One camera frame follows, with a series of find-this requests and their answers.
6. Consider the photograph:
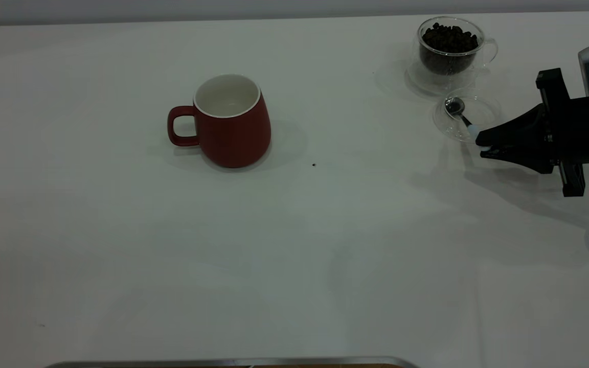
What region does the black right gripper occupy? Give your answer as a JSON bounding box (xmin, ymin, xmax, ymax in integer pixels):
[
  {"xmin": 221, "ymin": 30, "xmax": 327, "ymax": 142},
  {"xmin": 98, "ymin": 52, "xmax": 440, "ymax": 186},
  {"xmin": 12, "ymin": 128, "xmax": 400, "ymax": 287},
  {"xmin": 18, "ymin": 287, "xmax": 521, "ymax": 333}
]
[{"xmin": 476, "ymin": 68, "xmax": 589, "ymax": 198}]

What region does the metal spoon light blue handle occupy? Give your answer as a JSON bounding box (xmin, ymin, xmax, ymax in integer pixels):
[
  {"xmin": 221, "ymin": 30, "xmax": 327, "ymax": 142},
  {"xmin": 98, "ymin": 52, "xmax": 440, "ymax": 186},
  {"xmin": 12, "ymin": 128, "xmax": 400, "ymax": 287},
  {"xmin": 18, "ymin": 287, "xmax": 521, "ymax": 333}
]
[{"xmin": 444, "ymin": 97, "xmax": 489, "ymax": 153}]

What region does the red ceramic mug white inside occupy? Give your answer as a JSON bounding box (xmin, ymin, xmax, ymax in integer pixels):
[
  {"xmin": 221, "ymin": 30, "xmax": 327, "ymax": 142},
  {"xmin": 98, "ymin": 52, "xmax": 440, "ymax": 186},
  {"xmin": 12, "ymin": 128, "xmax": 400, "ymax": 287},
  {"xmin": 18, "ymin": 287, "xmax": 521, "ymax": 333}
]
[{"xmin": 167, "ymin": 74, "xmax": 272, "ymax": 169}]

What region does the heap of coffee beans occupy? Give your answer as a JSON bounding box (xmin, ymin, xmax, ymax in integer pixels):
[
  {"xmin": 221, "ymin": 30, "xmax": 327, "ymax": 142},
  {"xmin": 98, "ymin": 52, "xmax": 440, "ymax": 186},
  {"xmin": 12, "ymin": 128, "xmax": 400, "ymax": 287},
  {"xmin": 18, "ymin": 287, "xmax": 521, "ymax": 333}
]
[{"xmin": 420, "ymin": 22, "xmax": 479, "ymax": 73}]

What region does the small clear glass dish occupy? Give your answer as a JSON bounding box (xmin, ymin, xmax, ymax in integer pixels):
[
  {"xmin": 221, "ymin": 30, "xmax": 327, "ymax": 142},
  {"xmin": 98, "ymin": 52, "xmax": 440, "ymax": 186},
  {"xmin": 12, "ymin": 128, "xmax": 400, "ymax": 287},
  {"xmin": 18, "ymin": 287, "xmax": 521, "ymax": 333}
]
[{"xmin": 433, "ymin": 95, "xmax": 502, "ymax": 143}]

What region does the clear glass saucer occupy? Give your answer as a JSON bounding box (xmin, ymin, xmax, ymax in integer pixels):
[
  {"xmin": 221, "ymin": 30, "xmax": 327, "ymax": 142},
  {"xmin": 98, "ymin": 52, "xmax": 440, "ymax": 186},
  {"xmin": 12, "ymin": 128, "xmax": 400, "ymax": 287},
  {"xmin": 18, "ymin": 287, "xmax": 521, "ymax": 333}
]
[{"xmin": 404, "ymin": 57, "xmax": 484, "ymax": 96}]

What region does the silver metal tray rim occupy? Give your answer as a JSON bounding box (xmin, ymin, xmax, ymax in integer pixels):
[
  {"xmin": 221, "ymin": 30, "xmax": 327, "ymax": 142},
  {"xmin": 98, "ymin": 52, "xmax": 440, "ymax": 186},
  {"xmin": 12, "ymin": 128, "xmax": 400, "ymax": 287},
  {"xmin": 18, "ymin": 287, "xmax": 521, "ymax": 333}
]
[{"xmin": 44, "ymin": 356, "xmax": 420, "ymax": 368}]

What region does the clear glass cup with handle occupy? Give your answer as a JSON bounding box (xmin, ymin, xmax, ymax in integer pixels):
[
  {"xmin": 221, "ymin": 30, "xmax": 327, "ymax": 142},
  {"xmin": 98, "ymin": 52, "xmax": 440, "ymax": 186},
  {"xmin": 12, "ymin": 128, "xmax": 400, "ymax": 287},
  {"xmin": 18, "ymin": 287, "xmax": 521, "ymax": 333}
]
[{"xmin": 417, "ymin": 16, "xmax": 499, "ymax": 76}]

